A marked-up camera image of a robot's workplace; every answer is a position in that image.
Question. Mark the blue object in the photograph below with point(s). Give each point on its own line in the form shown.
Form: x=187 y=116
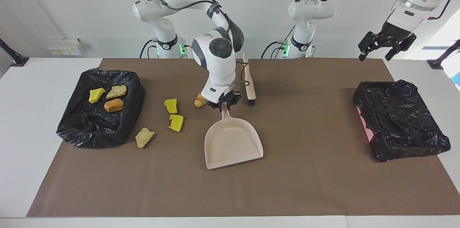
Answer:
x=457 y=78

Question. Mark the small round croissant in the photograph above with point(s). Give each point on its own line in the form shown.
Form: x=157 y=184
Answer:
x=199 y=101

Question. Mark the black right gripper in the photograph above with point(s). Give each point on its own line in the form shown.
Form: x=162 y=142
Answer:
x=224 y=98

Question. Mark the long flaky croissant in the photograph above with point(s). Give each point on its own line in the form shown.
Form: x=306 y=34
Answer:
x=116 y=92

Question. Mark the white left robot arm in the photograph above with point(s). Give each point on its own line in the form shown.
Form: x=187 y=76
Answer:
x=309 y=9

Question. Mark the white wall socket box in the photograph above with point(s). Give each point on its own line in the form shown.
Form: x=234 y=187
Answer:
x=64 y=46

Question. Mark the black camera stand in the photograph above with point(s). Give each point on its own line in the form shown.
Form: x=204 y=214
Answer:
x=16 y=60
x=438 y=62

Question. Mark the yellow sponge wedge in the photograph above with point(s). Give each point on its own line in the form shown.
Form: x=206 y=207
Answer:
x=96 y=95

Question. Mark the brown bread loaf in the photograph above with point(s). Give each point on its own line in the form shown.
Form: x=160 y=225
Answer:
x=114 y=105

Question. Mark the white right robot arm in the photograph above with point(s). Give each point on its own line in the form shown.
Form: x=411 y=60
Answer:
x=215 y=63

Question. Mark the pale flaky pastry piece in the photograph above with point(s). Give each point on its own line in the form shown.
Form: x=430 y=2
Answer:
x=144 y=138

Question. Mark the beige plastic dustpan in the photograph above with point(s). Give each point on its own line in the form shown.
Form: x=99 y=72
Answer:
x=231 y=145

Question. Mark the yellow sponge piece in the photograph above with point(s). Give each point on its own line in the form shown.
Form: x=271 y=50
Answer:
x=171 y=106
x=176 y=123

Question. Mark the brown table mat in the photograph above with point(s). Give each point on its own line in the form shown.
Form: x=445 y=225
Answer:
x=230 y=192

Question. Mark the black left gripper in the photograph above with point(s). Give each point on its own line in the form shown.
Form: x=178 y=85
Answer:
x=397 y=31

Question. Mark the black bag lined pink bin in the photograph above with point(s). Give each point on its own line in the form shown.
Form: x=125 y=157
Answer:
x=399 y=120

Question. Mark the beige hand brush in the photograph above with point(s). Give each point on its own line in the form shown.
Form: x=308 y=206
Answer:
x=249 y=84

